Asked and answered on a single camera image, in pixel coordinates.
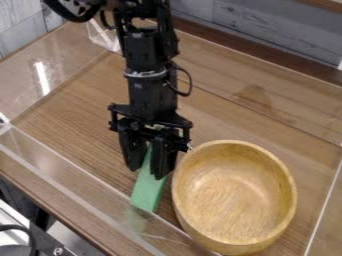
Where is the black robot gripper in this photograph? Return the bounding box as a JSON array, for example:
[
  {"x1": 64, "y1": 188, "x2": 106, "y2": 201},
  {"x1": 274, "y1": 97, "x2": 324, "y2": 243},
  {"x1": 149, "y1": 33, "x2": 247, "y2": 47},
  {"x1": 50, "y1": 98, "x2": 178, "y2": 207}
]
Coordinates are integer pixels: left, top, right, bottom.
[{"x1": 108, "y1": 75, "x2": 193, "y2": 180}]

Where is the green rectangular block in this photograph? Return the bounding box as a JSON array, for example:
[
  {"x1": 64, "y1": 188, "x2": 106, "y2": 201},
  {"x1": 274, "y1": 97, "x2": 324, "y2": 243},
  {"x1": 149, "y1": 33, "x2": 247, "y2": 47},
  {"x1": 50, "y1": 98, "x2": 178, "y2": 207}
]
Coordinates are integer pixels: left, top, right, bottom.
[{"x1": 130, "y1": 146, "x2": 167, "y2": 213}]

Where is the brown wooden bowl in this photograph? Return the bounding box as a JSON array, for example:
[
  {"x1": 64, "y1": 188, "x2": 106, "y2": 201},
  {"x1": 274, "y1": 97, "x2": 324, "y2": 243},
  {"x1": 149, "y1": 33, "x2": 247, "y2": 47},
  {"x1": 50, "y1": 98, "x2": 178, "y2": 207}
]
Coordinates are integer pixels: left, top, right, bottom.
[{"x1": 171, "y1": 140, "x2": 298, "y2": 256}]

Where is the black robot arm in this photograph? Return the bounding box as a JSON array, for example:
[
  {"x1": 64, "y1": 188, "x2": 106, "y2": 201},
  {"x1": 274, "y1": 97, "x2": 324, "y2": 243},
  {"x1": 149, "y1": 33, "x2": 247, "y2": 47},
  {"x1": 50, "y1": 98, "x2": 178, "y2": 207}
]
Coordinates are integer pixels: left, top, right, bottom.
[{"x1": 43, "y1": 0, "x2": 193, "y2": 179}]

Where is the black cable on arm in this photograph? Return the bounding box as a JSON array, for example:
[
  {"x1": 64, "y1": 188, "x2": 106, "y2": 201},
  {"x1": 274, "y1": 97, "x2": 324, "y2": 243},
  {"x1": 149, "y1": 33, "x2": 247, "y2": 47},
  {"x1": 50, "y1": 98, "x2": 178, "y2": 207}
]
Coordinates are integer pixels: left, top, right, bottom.
[{"x1": 165, "y1": 61, "x2": 195, "y2": 98}]

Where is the clear acrylic corner bracket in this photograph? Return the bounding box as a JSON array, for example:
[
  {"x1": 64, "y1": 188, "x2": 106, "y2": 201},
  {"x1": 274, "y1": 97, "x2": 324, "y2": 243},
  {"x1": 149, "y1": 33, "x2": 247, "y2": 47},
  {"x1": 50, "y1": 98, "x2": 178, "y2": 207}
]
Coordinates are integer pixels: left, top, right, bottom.
[{"x1": 86, "y1": 19, "x2": 122, "y2": 54}]

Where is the black metal table frame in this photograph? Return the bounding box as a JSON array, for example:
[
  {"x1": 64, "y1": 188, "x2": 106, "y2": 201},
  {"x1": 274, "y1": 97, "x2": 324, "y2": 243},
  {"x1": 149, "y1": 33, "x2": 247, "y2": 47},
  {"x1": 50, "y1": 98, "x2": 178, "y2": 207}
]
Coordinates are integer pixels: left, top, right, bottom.
[{"x1": 0, "y1": 178, "x2": 103, "y2": 256}]

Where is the black cable bottom left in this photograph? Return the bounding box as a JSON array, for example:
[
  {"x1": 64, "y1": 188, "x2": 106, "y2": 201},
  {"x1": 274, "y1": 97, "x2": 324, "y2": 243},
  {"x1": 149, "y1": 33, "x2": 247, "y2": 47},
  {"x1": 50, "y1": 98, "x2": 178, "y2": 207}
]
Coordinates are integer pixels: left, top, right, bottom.
[{"x1": 0, "y1": 225, "x2": 42, "y2": 256}]

